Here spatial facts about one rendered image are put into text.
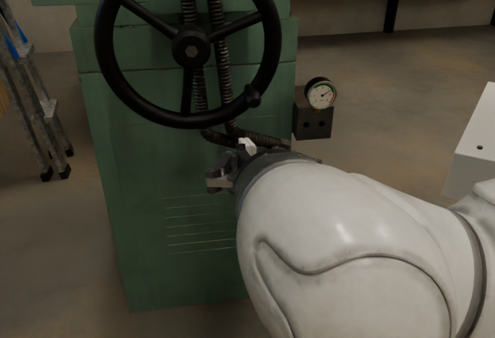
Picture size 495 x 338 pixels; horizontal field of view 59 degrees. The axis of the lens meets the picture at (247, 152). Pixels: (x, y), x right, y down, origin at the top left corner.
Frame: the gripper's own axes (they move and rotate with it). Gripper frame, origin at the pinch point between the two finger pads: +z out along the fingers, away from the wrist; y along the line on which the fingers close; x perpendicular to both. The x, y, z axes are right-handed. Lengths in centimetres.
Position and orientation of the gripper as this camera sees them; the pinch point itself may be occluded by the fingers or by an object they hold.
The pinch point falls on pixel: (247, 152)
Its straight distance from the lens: 59.1
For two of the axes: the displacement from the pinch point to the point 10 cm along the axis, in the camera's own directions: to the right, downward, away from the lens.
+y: -9.9, 0.9, -1.3
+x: 0.6, 9.8, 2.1
